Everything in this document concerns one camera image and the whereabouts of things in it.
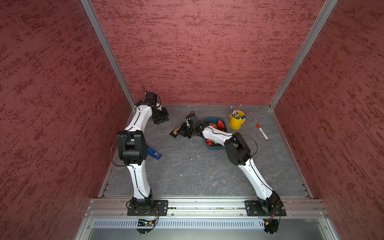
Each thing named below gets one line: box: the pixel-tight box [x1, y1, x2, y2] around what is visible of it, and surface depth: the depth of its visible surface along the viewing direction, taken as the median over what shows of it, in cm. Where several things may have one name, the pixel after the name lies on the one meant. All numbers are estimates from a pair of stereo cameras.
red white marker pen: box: [256, 123, 270, 141], surface depth 105 cm
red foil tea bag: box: [217, 119, 226, 132], surface depth 105 cm
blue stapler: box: [147, 147, 162, 160], surface depth 92 cm
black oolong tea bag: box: [169, 125, 181, 138], surface depth 104 cm
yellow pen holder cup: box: [228, 109, 246, 130], surface depth 103 cm
